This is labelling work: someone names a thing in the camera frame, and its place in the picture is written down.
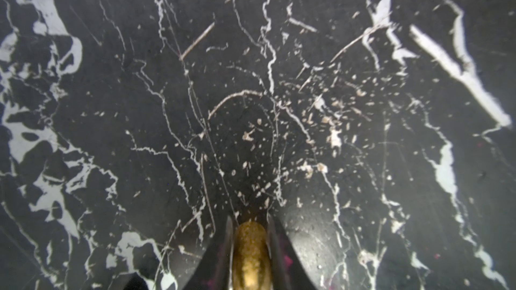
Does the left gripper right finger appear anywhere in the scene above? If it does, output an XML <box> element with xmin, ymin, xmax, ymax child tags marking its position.
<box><xmin>267</xmin><ymin>213</ymin><xmax>316</xmax><ymax>290</ymax></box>

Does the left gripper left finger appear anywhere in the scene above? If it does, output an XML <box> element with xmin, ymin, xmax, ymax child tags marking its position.
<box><xmin>184</xmin><ymin>216</ymin><xmax>234</xmax><ymax>290</ymax></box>

